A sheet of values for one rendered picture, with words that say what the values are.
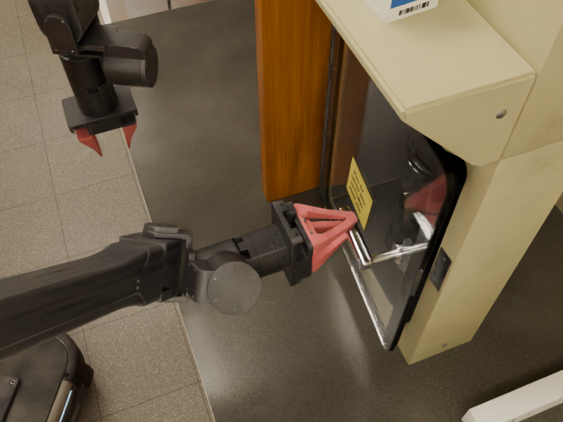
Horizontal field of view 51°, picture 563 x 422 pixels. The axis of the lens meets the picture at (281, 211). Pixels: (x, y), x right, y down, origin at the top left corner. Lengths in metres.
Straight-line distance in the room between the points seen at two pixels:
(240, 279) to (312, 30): 0.39
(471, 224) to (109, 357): 1.56
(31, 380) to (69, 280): 1.29
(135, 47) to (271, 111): 0.23
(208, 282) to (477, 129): 0.30
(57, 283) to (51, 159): 2.08
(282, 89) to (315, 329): 0.38
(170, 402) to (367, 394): 1.09
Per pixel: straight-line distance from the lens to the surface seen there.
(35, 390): 1.79
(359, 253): 0.71
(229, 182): 1.12
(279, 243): 0.69
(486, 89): 0.47
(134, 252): 0.62
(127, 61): 0.83
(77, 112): 0.93
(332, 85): 0.84
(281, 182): 1.05
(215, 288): 0.61
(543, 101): 0.52
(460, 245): 0.66
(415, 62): 0.47
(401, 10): 0.51
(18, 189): 2.52
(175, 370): 1.96
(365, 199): 0.80
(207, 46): 1.41
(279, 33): 0.83
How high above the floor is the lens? 1.80
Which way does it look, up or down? 54 degrees down
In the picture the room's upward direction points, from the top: straight up
